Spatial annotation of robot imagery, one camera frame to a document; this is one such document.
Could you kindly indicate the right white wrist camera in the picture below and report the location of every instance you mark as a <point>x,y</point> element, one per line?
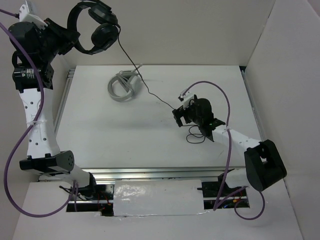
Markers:
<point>185,98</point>

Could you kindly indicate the grey white headphone stand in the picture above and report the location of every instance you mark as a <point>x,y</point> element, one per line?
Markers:
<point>128,80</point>

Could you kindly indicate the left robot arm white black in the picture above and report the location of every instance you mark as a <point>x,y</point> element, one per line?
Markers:
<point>35,49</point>

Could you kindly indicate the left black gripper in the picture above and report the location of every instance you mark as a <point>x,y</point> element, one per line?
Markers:
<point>67,38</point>

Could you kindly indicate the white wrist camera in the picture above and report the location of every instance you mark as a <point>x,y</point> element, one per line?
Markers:
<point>185,98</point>
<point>28,13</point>

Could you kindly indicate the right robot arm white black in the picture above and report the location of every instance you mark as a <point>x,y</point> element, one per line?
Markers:
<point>263,163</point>

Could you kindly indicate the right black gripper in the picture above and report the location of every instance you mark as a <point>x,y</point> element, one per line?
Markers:
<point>180,112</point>

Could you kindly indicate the black headphones with cable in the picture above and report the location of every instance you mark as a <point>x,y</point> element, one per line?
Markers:
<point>104,36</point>

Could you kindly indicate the white taped cover plate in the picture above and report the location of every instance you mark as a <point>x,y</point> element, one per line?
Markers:
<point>158,198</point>

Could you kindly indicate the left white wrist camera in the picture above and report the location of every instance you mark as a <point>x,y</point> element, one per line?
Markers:
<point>28,13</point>

